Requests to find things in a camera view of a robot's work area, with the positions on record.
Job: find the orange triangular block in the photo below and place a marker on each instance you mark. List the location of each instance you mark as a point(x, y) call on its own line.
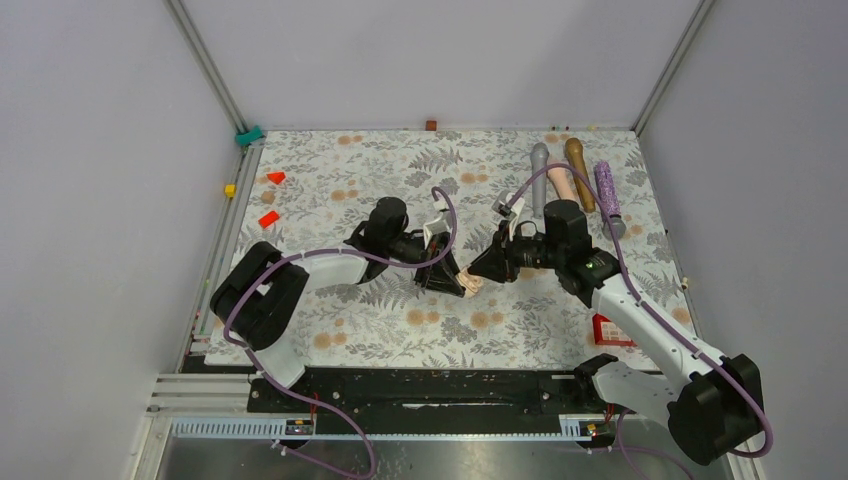
point(276, 177)

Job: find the purple glitter toy microphone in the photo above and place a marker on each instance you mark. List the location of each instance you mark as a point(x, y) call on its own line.
point(609, 200)

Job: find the teal clamp block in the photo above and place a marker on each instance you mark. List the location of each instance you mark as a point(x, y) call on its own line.
point(248, 137)

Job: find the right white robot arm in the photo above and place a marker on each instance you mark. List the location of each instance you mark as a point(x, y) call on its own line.
point(710, 403)

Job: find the grey toy microphone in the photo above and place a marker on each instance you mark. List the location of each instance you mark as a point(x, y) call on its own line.
point(539, 156)

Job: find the pink toy microphone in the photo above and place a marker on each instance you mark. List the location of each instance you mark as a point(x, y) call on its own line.
point(560, 179)

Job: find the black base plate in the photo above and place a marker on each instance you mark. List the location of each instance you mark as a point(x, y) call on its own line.
point(432, 402)

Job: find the gold toy microphone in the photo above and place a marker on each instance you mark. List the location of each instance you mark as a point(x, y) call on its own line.
point(574, 154)

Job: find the floral patterned mat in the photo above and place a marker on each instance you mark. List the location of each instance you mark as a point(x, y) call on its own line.
point(333, 181)

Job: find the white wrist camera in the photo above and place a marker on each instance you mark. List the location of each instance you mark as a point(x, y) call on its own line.
point(510, 209)
point(443, 223)

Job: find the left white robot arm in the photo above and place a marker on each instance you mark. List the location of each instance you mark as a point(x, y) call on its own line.
point(259, 297)

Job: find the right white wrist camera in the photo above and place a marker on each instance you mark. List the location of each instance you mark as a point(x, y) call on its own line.
point(510, 209)

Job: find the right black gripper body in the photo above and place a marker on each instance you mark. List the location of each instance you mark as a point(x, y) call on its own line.
point(528, 252)

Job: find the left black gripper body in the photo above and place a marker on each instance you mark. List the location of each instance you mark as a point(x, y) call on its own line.
point(412, 249)

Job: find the pink earbud charging case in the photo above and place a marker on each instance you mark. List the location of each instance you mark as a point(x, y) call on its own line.
point(471, 284)

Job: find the red plastic box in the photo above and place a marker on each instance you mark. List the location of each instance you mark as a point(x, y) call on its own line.
point(607, 333)

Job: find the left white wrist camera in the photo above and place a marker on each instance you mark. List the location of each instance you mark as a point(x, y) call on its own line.
point(443, 223)

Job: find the aluminium frame rail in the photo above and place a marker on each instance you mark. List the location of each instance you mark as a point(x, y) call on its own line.
point(195, 43)

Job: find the red block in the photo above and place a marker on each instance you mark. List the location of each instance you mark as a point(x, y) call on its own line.
point(269, 219)

